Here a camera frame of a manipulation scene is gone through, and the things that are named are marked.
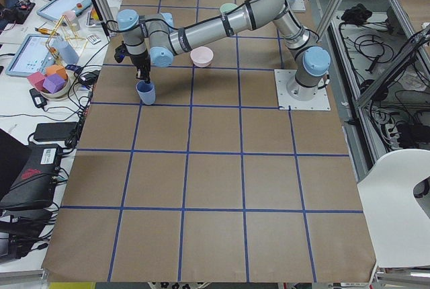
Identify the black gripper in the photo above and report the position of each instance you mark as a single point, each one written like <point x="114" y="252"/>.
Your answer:
<point x="138" y="59"/>

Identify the blue cup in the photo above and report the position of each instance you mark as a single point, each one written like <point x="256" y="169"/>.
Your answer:
<point x="146" y="92"/>

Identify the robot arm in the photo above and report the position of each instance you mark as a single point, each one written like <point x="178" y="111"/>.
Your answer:
<point x="153" y="40"/>

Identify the pink bowl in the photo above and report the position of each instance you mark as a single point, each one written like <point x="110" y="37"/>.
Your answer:
<point x="201" y="56"/>

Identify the light blue block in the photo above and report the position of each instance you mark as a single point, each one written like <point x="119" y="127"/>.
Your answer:
<point x="66" y="51"/>

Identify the bowl of coloured blocks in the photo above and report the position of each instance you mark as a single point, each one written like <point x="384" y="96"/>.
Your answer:
<point x="53" y="83"/>

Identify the tablet in blue case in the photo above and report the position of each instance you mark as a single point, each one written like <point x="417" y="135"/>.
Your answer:
<point x="55" y="9"/>

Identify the mint green bowl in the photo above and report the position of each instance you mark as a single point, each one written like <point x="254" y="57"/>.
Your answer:
<point x="227" y="7"/>

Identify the black power adapter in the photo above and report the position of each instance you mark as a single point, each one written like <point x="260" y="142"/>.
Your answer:
<point x="58" y="131"/>

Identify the white chair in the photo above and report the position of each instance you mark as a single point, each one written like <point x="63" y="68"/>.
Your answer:
<point x="398" y="226"/>

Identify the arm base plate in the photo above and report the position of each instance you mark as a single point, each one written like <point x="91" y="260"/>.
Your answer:
<point x="297" y="5"/>
<point x="292" y="96"/>

